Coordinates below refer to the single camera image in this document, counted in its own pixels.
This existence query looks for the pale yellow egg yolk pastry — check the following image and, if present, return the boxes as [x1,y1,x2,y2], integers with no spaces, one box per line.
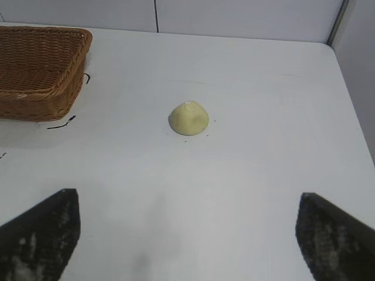
[168,100,211,136]

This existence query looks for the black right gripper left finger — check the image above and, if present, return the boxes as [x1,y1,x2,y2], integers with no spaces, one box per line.
[0,188,81,281]

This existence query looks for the brown wicker basket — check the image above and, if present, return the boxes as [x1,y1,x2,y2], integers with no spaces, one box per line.
[0,26,93,122]

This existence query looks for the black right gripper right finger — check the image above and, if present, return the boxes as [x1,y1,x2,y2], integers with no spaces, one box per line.
[295,192,375,281]

